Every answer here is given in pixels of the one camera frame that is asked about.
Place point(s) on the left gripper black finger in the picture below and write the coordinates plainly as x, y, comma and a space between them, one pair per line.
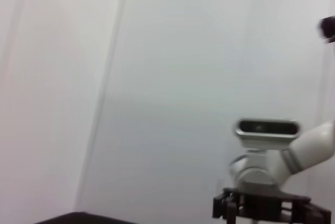
328, 29

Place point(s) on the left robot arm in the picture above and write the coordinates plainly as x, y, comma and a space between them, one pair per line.
311, 145

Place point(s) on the black tablecloth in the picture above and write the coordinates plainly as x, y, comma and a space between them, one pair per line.
78, 218

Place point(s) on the black mounting bracket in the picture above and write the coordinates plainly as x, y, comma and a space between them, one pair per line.
261, 205

